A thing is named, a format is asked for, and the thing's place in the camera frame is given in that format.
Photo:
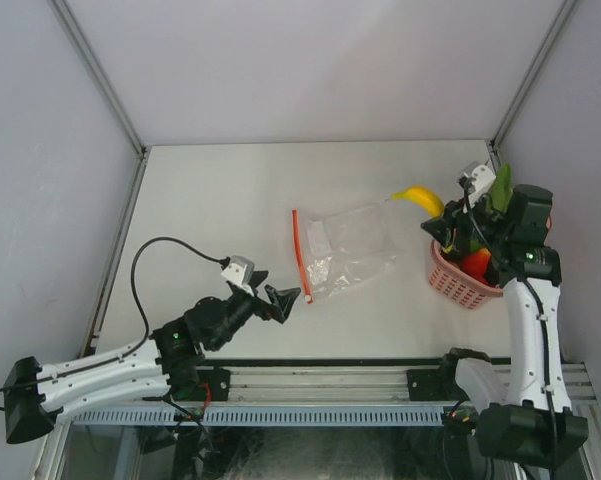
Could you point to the pink plastic basket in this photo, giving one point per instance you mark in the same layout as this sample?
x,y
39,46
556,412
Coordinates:
x,y
462,287

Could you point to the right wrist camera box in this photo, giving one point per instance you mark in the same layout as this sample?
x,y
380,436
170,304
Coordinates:
x,y
477,179

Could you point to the red fake tomato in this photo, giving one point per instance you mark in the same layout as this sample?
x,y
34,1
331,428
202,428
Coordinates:
x,y
476,263

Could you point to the yellow fake banana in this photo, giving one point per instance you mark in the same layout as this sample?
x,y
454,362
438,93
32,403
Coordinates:
x,y
423,197

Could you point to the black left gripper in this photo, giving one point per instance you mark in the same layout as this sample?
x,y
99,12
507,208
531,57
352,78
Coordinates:
x,y
280,299

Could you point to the green fake leafy vegetable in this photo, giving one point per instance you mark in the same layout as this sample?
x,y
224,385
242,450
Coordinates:
x,y
499,194

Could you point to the perforated cable tray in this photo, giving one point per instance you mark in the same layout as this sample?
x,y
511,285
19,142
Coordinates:
x,y
271,416

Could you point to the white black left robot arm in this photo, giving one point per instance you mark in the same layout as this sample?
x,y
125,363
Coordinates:
x,y
39,396

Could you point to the clear zip top bag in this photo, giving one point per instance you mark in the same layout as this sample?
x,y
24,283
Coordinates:
x,y
339,251

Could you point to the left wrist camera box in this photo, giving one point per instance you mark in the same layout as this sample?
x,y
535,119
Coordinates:
x,y
238,272

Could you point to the aluminium mounting rail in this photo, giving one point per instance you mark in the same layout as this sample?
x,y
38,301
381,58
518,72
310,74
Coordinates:
x,y
375,384

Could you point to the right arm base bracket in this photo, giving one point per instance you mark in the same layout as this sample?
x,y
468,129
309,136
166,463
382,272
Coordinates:
x,y
438,383

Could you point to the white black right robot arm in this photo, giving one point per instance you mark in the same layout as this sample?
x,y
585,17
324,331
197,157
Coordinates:
x,y
530,419

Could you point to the aluminium frame post left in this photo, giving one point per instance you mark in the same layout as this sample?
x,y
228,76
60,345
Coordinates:
x,y
93,67

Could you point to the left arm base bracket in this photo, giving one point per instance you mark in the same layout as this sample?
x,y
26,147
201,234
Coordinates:
x,y
212,384

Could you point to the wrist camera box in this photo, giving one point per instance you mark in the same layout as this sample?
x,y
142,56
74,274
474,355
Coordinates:
x,y
477,179
238,272

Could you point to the aluminium frame post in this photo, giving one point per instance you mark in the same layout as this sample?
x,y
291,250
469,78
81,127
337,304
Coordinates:
x,y
93,67
548,44

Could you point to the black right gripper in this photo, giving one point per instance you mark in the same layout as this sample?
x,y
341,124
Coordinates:
x,y
449,230

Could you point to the aluminium frame post right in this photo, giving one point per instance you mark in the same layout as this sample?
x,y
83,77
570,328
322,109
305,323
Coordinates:
x,y
548,44

